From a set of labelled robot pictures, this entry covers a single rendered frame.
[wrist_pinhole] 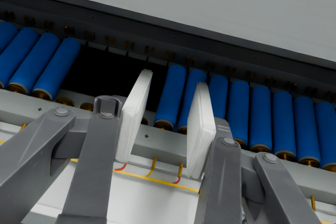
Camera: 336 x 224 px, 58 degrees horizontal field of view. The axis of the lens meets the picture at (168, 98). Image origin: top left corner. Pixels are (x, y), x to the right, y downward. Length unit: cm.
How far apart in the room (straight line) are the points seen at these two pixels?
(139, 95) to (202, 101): 4
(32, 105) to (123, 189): 9
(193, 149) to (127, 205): 9
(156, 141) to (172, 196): 4
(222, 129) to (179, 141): 7
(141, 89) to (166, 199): 10
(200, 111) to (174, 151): 7
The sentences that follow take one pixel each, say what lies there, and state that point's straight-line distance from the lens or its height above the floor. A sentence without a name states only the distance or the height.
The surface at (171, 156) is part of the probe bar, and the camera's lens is 23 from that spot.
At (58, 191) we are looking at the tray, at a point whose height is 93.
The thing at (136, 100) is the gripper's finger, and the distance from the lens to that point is 15.
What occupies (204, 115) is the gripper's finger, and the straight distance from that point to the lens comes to 16.
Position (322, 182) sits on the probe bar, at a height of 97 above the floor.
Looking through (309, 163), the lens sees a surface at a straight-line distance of 27.
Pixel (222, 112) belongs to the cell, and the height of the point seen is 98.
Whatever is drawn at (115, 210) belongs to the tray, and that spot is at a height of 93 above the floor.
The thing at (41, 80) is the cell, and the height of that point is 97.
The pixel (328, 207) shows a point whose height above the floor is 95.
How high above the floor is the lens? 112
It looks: 33 degrees down
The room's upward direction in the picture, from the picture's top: 14 degrees clockwise
